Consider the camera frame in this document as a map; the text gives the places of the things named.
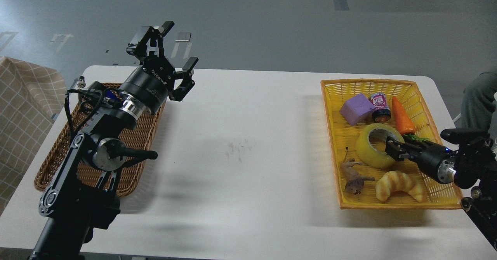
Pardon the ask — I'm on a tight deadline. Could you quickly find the beige checkered cloth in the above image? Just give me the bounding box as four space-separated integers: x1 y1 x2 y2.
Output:
0 56 67 212

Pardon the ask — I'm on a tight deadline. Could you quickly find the orange toy carrot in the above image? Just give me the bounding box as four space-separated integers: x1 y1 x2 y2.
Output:
392 96 429 141

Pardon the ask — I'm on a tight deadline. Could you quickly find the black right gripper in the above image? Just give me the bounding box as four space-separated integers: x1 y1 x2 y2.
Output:
385 137 456 184

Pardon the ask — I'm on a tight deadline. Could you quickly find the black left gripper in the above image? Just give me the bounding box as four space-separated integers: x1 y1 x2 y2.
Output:
118 21 199 115

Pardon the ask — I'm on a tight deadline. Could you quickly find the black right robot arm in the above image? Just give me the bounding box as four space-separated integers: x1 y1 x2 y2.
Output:
385 128 497 248

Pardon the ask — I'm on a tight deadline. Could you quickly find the toy croissant bread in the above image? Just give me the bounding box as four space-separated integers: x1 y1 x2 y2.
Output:
375 170 427 202

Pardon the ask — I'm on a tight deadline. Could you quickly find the yellow tape roll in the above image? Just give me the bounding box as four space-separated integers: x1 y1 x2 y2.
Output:
355 123 405 169

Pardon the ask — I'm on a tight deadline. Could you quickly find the brown toy dinosaur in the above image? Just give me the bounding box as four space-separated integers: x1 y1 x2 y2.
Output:
340 146 375 195

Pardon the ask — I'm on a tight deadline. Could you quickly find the small pink can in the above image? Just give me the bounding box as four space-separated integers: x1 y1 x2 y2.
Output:
369 92 392 123

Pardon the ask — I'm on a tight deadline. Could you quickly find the purple foam block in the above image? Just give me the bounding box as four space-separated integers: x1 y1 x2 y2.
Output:
339 93 375 126

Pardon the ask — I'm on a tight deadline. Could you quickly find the yellow plastic basket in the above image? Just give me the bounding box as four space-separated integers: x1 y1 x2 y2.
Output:
321 78 462 210

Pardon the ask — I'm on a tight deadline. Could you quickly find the brown wicker basket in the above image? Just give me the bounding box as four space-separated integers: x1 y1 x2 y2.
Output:
34 83 167 198

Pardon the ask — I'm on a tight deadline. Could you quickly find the person in dark clothes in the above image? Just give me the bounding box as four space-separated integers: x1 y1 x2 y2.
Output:
460 68 497 143

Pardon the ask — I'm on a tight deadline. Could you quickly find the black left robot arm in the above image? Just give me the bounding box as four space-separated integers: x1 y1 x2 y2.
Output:
28 21 198 260

